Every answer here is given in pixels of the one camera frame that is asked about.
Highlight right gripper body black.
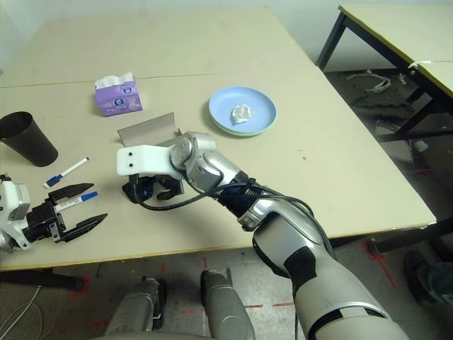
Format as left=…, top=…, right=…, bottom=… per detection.
left=155, top=174, right=185, bottom=202

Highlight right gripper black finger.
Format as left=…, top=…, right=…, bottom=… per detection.
left=127, top=173, right=142, bottom=201

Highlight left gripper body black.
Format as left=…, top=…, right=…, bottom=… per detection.
left=21, top=201, right=67, bottom=245

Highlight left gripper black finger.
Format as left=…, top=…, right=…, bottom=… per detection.
left=63, top=212, right=109, bottom=244
left=47, top=182, right=96, bottom=204

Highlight black sunglasses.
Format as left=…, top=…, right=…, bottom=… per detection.
left=122, top=175, right=185, bottom=205

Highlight labelled marker round blue cap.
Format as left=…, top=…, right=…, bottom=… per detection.
left=56, top=191, right=99, bottom=213

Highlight grey glasses case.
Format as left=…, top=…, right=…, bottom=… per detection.
left=117, top=112, right=183, bottom=148

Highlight light blue plate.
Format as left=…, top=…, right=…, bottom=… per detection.
left=207, top=86, right=278, bottom=135

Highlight white tissue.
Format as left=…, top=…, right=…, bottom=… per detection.
left=231, top=103, right=256, bottom=125

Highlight white marker blue eraser cap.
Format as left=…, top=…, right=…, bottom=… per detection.
left=42, top=157, right=90, bottom=190

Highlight black plastic cup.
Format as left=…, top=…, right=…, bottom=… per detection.
left=0, top=111, right=59, bottom=168

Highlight black table leg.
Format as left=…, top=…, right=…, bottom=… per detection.
left=0, top=271, right=86, bottom=293
left=328, top=215, right=453, bottom=256

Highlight purple tissue box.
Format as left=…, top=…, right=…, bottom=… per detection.
left=94, top=71, right=144, bottom=118

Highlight light green plate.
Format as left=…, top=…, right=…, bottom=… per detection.
left=210, top=120, right=273, bottom=138

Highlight grey robot left leg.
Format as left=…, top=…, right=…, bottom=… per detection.
left=105, top=277, right=167, bottom=337

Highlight grey robot leg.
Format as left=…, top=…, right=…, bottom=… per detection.
left=105, top=277, right=167, bottom=337
left=200, top=268, right=256, bottom=340

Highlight grey robot right leg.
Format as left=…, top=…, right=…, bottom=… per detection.
left=200, top=268, right=256, bottom=340

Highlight crumpled clear plastic wrapper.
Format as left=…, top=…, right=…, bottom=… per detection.
left=374, top=118, right=401, bottom=134

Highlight bystander teal trouser leg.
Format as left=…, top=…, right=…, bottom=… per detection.
left=417, top=261, right=453, bottom=306

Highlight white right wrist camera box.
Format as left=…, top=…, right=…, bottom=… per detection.
left=115, top=144, right=185, bottom=178

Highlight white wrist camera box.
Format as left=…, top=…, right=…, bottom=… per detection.
left=0, top=173, right=33, bottom=253
left=115, top=144, right=185, bottom=178

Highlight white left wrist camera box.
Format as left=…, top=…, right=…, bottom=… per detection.
left=0, top=173, right=33, bottom=253

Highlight white floor cable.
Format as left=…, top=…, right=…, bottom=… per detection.
left=0, top=283, right=43, bottom=340

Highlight white plastic frame scrap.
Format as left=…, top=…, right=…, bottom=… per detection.
left=346, top=69, right=392, bottom=94

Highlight beige table with black frame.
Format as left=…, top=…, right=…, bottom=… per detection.
left=316, top=3, right=453, bottom=142

